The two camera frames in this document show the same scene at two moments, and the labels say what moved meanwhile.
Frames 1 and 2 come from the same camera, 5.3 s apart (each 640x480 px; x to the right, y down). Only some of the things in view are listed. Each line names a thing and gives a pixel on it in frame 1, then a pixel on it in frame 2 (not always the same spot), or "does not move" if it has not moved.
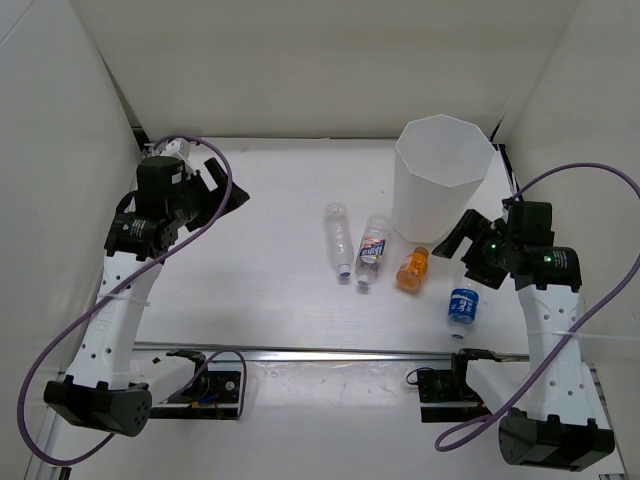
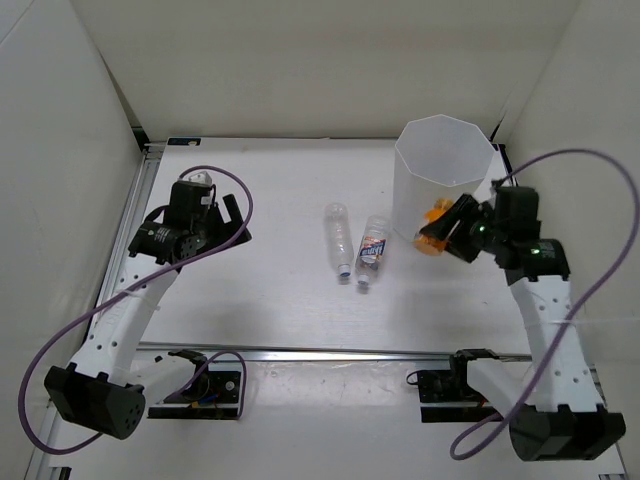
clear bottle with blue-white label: x=371 y=248 does not move
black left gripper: x=193 y=179 → x=227 y=229
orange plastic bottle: x=413 y=269 → x=425 y=244
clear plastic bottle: x=339 y=238 does not move
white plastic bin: x=440 y=165 does not move
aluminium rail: x=319 y=354 does not move
